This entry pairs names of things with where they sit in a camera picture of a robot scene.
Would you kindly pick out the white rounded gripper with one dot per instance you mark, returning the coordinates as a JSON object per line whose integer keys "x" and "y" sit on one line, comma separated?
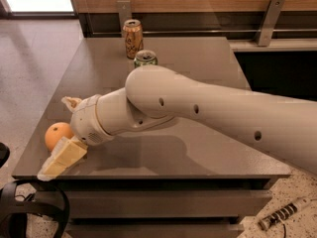
{"x": 85, "y": 120}

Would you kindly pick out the orange fruit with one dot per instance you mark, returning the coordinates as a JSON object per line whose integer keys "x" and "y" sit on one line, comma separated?
{"x": 55, "y": 132}

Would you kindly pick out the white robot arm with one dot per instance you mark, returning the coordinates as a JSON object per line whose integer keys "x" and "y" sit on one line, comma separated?
{"x": 282, "y": 127}

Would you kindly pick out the black round object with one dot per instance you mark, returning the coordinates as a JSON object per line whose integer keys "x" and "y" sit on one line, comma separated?
{"x": 4, "y": 154}

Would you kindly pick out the black headset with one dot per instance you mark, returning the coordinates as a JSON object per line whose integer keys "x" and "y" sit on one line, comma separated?
{"x": 13, "y": 212}

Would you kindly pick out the green soda can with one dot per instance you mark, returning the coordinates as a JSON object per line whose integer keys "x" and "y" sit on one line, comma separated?
{"x": 145, "y": 57}

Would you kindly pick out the orange soda can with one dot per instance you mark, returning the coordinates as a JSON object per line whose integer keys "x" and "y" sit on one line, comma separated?
{"x": 133, "y": 35}

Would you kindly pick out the grey drawer cabinet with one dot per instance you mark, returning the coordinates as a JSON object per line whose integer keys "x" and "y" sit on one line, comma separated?
{"x": 182, "y": 181}

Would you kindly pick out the white power strip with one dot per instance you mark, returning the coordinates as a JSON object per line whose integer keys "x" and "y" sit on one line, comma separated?
{"x": 284, "y": 213}

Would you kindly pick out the left metal bracket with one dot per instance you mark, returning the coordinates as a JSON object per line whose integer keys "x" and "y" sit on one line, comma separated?
{"x": 124, "y": 12}

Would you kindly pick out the metal bracket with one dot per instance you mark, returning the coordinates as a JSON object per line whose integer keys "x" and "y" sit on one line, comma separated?
{"x": 271, "y": 15}
{"x": 124, "y": 12}

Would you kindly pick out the metal rail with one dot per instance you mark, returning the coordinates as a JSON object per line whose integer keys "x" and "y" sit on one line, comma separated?
{"x": 201, "y": 32}

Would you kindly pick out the right metal bracket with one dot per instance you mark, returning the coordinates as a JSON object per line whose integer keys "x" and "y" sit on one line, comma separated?
{"x": 271, "y": 15}

